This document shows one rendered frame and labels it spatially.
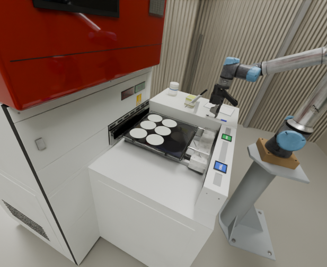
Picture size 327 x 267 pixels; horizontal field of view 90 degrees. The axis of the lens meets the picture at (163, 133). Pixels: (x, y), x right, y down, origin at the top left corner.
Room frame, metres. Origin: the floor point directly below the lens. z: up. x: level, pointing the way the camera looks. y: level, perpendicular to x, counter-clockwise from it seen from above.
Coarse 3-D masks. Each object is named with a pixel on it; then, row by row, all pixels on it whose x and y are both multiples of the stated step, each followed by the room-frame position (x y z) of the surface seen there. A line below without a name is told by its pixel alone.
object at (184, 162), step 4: (128, 140) 0.77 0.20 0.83; (136, 144) 0.75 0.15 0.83; (144, 148) 0.73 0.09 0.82; (148, 148) 0.72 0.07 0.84; (156, 152) 0.71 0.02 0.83; (164, 156) 0.69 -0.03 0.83; (168, 156) 0.68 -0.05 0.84; (172, 160) 0.68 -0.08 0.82; (176, 160) 0.67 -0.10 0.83; (184, 160) 0.66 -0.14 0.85; (184, 164) 0.65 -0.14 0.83; (188, 164) 0.65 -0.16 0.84
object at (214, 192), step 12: (228, 132) 0.85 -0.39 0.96; (216, 144) 0.70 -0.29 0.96; (228, 144) 0.72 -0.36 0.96; (216, 156) 0.60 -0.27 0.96; (228, 156) 0.62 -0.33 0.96; (228, 168) 0.53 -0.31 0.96; (216, 180) 0.46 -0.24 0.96; (228, 180) 0.47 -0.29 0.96; (204, 192) 0.41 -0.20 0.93; (216, 192) 0.40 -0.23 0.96; (204, 204) 0.41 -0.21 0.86; (216, 204) 0.39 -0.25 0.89
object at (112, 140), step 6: (144, 108) 1.02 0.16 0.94; (132, 114) 0.90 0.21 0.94; (138, 114) 0.95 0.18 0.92; (144, 114) 1.05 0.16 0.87; (126, 120) 0.82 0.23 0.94; (138, 120) 0.96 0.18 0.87; (120, 126) 0.77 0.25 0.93; (132, 126) 0.89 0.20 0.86; (108, 132) 0.69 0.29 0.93; (120, 132) 0.78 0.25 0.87; (114, 138) 0.72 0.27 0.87
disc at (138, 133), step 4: (136, 128) 0.82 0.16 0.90; (140, 128) 0.82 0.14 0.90; (132, 132) 0.77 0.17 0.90; (136, 132) 0.77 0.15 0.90; (140, 132) 0.78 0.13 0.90; (144, 132) 0.79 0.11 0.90; (132, 136) 0.73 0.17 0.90; (136, 136) 0.74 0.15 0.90; (140, 136) 0.74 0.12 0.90; (144, 136) 0.75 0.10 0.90
